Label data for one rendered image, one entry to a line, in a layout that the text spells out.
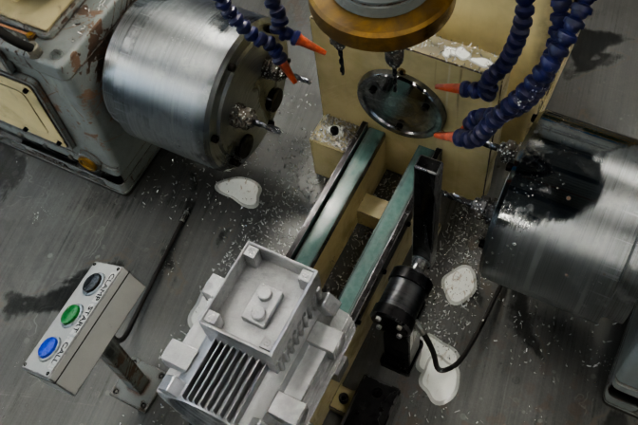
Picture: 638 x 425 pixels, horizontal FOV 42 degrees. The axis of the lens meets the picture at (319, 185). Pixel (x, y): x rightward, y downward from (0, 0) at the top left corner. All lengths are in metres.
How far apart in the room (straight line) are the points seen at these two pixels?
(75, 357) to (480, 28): 0.74
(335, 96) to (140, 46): 0.33
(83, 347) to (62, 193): 0.52
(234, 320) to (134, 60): 0.43
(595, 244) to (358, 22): 0.39
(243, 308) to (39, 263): 0.58
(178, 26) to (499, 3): 0.47
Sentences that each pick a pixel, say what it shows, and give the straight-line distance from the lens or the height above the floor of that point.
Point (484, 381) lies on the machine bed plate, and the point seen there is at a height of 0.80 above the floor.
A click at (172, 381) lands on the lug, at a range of 1.04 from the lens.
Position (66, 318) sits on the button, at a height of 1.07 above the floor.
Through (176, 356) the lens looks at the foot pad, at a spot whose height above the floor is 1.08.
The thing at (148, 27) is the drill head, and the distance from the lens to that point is 1.25.
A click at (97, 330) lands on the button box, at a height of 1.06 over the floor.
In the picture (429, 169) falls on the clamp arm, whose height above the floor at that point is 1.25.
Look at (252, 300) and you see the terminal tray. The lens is 1.02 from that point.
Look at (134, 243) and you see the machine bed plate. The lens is 1.47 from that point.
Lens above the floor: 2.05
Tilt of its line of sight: 58 degrees down
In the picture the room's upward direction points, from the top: 9 degrees counter-clockwise
